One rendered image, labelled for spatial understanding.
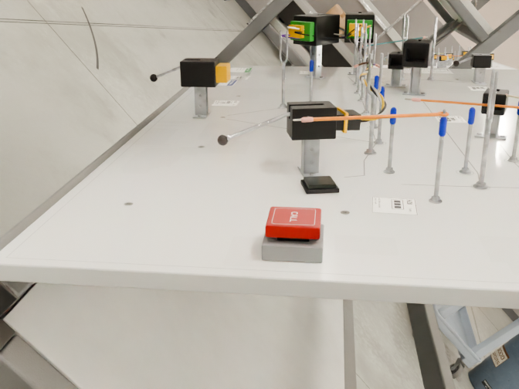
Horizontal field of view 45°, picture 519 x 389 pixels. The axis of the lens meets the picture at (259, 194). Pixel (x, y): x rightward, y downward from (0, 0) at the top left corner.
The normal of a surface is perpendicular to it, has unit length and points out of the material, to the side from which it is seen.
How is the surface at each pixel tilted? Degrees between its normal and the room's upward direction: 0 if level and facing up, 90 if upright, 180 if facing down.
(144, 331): 0
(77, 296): 0
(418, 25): 90
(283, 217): 47
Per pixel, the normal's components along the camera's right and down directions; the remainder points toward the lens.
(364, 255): 0.00, -0.94
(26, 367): 0.72, -0.62
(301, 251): -0.11, 0.35
